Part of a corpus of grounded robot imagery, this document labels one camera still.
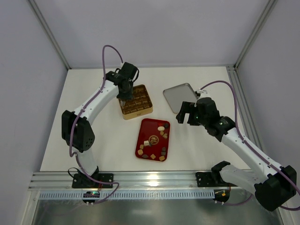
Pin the silver tin lid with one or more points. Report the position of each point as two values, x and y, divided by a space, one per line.
178 94

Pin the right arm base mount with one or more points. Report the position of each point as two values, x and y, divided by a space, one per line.
204 179

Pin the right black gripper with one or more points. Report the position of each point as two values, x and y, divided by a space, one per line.
188 115

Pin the aluminium rail frame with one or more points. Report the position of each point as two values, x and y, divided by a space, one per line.
126 179

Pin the red rectangular tray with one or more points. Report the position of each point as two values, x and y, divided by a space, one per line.
149 132

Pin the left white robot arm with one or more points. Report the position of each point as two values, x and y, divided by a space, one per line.
76 125

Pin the perforated cable duct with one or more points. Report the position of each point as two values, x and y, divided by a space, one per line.
128 194

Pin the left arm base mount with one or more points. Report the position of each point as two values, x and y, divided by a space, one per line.
80 180

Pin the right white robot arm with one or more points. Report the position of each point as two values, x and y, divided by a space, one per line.
270 182

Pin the gold chocolate tin box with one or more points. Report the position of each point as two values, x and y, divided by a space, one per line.
140 105

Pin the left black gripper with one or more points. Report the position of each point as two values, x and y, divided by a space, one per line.
124 95

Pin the white oval chocolate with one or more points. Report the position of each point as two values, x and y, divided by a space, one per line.
161 128

